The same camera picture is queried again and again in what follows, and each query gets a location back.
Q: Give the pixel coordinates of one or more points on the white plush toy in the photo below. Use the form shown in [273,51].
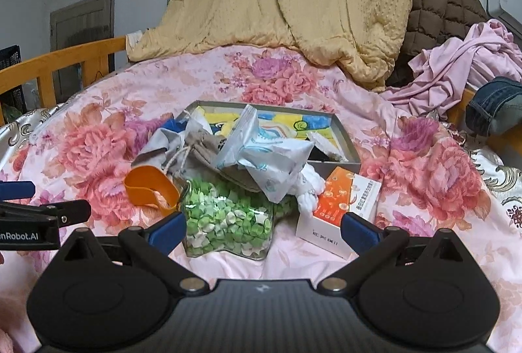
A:
[308,198]

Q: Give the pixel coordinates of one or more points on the pink floral bedsheet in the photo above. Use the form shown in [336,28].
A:
[122,100]

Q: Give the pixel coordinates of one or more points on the orange plastic scoop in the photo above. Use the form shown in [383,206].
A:
[142,181]

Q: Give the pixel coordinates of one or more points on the white textured cloth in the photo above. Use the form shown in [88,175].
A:
[326,141]

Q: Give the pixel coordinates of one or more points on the yellow quilt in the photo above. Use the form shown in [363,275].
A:
[265,2]

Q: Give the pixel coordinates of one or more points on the pink crumpled cloth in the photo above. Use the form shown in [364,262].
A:
[448,67]

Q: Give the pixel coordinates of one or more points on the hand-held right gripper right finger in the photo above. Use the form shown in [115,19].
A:
[361,230]

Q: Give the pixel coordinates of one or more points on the brown quilted blanket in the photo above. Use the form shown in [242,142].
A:
[440,6]

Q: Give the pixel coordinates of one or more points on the black plastic crate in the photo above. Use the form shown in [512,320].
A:
[9,57]

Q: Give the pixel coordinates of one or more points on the grey shallow box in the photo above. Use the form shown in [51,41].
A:
[334,167]

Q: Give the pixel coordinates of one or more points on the wooden bed rail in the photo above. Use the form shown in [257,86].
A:
[53,59]

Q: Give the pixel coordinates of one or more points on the yellow blue striped cloth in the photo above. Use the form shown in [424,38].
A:
[281,124]

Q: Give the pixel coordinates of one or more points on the grey cloth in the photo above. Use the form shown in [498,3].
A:
[157,149]

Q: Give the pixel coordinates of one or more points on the jar of green paper stars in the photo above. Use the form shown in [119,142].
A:
[224,222]

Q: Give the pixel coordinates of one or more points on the pink fleece garment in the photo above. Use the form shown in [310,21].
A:
[6,332]

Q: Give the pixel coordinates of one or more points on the orange and white carton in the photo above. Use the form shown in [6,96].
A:
[330,206]

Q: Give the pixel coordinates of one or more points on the white blue mask packet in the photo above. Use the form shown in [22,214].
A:
[265,157]

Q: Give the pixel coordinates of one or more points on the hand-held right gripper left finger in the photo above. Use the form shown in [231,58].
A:
[167,232]

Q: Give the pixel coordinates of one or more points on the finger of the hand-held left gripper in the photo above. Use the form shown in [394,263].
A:
[16,189]
[69,212]

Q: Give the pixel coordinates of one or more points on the blue jeans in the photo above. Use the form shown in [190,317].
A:
[493,104]

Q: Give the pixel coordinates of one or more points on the grey wooden door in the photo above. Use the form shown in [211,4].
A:
[81,18]

